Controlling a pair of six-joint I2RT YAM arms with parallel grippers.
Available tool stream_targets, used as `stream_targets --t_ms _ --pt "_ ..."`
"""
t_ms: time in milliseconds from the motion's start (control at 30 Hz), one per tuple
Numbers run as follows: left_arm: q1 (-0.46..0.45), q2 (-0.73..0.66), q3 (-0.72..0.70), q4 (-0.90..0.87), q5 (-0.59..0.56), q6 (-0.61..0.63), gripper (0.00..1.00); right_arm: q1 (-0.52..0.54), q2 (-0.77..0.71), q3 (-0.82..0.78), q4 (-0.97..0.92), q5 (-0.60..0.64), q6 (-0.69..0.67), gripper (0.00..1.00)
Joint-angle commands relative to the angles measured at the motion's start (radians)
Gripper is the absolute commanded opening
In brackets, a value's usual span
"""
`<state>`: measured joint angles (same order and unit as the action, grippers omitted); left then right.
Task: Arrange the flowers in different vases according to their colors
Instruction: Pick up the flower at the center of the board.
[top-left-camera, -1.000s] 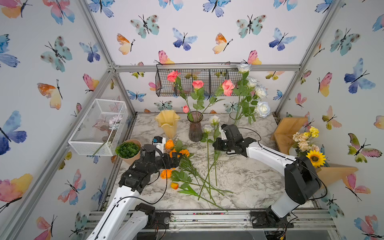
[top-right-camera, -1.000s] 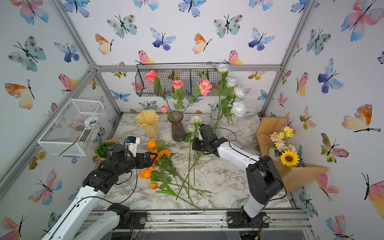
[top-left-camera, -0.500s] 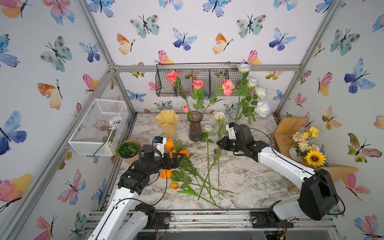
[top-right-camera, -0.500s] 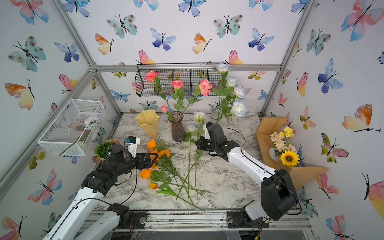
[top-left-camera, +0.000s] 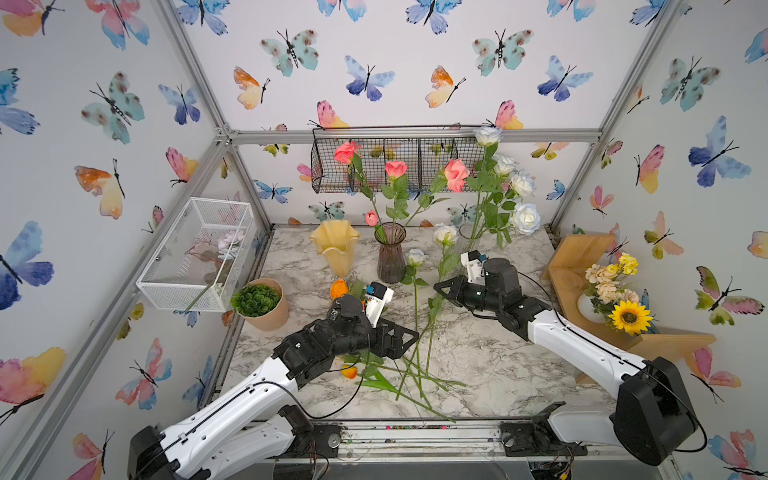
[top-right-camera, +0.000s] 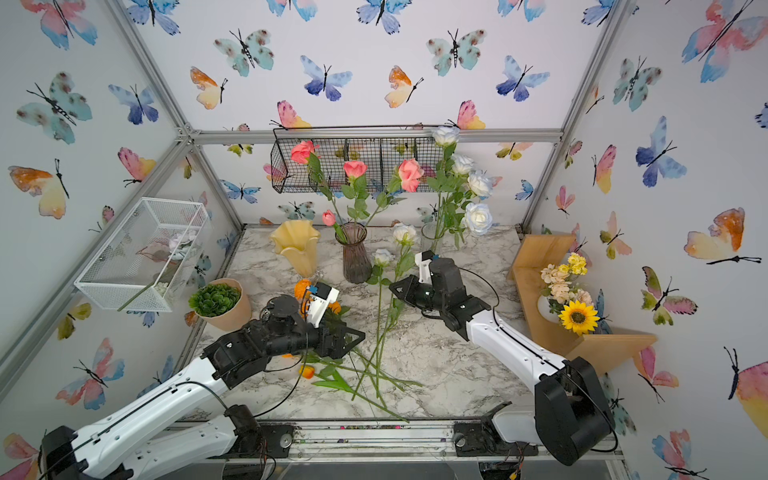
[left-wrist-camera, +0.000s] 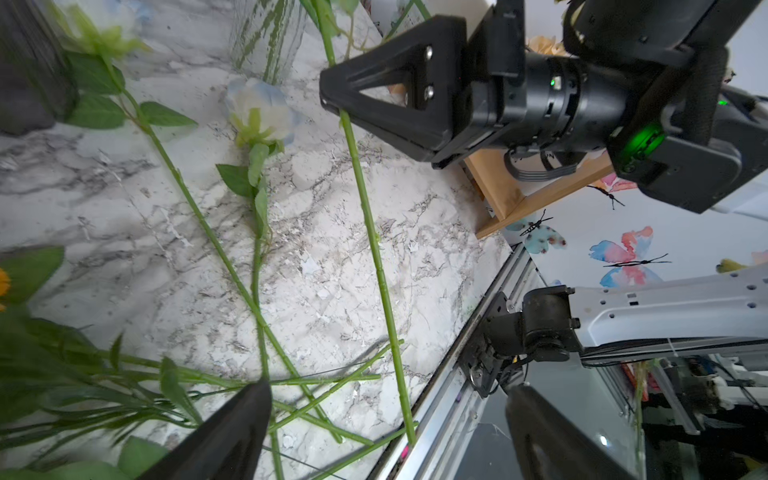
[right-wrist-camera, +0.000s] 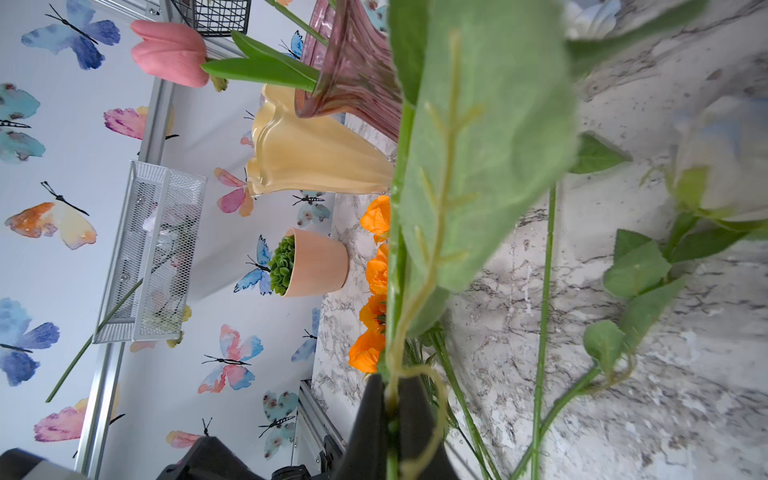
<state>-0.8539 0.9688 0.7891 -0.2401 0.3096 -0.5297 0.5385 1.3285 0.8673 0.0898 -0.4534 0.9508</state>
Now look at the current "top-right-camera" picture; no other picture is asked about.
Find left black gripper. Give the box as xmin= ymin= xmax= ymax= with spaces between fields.
xmin=267 ymin=313 xmax=366 ymax=360

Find purple glass vase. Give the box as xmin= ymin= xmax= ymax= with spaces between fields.
xmin=335 ymin=222 xmax=373 ymax=284

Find clear glass vase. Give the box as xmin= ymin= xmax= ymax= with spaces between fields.
xmin=420 ymin=221 xmax=444 ymax=255

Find yellow ruffled vase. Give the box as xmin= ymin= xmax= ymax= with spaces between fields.
xmin=270 ymin=220 xmax=321 ymax=278

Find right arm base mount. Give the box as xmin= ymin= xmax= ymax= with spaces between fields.
xmin=452 ymin=402 xmax=540 ymax=457

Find pink tulip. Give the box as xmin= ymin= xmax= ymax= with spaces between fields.
xmin=322 ymin=210 xmax=348 ymax=244

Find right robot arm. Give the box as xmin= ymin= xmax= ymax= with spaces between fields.
xmin=389 ymin=252 xmax=618 ymax=466

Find black wire wall basket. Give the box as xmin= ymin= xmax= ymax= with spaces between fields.
xmin=269 ymin=124 xmax=456 ymax=195

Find orange tulip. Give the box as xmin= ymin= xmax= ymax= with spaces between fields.
xmin=299 ymin=365 xmax=405 ymax=421

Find small white rosebud stem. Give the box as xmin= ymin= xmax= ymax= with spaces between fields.
xmin=376 ymin=223 xmax=418 ymax=399

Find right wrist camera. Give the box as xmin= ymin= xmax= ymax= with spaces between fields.
xmin=414 ymin=250 xmax=435 ymax=285

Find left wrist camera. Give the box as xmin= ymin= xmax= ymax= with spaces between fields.
xmin=305 ymin=282 xmax=339 ymax=328

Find white mesh wall basket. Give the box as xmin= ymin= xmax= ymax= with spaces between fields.
xmin=74 ymin=197 xmax=210 ymax=313

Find potted green succulent plant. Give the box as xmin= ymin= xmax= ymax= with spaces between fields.
xmin=188 ymin=278 xmax=252 ymax=332

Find orange rose flower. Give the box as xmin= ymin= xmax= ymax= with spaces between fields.
xmin=294 ymin=279 xmax=312 ymax=301

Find small white rose stem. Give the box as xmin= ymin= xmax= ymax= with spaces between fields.
xmin=351 ymin=248 xmax=395 ymax=400

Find sunflower bouquet in vase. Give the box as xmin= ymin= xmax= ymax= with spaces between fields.
xmin=537 ymin=253 xmax=602 ymax=336

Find wooden corner shelf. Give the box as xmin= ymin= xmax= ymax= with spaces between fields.
xmin=508 ymin=235 xmax=657 ymax=375

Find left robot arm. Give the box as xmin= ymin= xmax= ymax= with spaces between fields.
xmin=39 ymin=295 xmax=365 ymax=479

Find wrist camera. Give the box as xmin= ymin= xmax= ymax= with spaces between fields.
xmin=414 ymin=250 xmax=435 ymax=285
xmin=305 ymin=282 xmax=339 ymax=328

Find pink rose pair stem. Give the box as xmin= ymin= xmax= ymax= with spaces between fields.
xmin=291 ymin=141 xmax=371 ymax=221

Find pink rose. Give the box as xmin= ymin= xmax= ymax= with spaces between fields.
xmin=365 ymin=159 xmax=424 ymax=226

